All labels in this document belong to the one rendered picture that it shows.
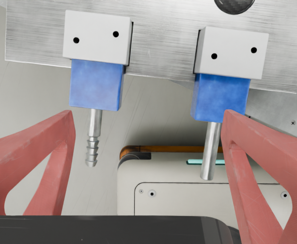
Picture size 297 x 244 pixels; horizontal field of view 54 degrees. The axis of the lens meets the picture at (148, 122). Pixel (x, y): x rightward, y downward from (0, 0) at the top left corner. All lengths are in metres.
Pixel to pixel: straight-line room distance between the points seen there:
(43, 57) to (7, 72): 0.96
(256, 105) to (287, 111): 0.03
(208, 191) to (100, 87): 0.71
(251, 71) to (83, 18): 0.14
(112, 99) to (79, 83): 0.03
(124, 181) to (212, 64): 0.70
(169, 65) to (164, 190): 0.67
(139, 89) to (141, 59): 0.86
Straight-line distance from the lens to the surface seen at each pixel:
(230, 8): 0.28
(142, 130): 1.14
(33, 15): 0.28
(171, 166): 0.90
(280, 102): 0.35
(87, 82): 0.25
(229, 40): 0.24
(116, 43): 0.24
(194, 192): 0.92
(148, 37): 0.26
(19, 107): 1.23
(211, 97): 0.25
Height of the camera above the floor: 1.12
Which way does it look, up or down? 81 degrees down
